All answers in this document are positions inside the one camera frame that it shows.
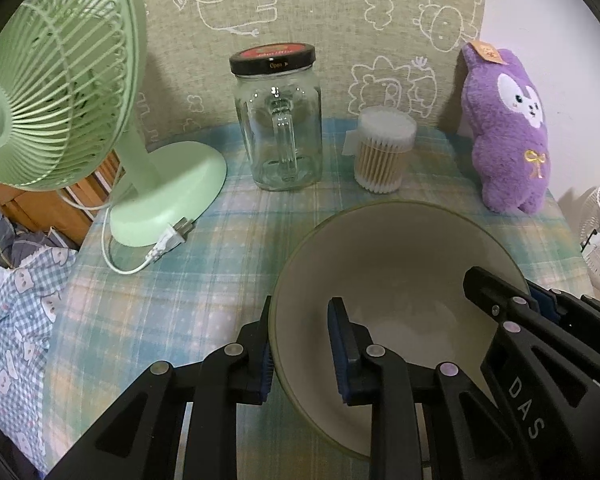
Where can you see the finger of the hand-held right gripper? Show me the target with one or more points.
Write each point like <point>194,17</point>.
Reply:
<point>540,385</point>
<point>542,297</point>

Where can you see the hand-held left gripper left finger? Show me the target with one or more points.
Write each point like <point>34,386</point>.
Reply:
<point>266,360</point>

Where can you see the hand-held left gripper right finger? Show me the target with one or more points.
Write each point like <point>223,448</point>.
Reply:
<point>337,350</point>

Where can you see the large blue patterned bowl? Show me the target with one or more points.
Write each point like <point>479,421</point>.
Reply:
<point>405,270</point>

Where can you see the green plaid tablecloth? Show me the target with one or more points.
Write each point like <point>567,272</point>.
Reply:
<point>205,260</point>

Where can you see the purple plush toy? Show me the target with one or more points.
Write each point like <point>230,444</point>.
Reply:
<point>510,160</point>

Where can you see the cotton swab container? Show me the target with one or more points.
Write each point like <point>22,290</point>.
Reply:
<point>380,160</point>

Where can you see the blue checked bear cloth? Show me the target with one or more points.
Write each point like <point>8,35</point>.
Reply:
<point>20,335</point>

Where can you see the glass jar with black lid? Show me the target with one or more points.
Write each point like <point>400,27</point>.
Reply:
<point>260,110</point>

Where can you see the wooden chair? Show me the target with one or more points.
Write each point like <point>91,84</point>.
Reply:
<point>40,205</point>

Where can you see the grey patterned cloth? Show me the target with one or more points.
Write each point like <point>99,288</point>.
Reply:
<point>10,245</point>

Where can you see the beige cartoon-print cushion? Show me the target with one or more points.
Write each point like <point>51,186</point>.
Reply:
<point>330,10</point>

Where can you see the green desk fan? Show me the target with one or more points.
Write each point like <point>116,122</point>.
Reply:
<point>55,85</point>

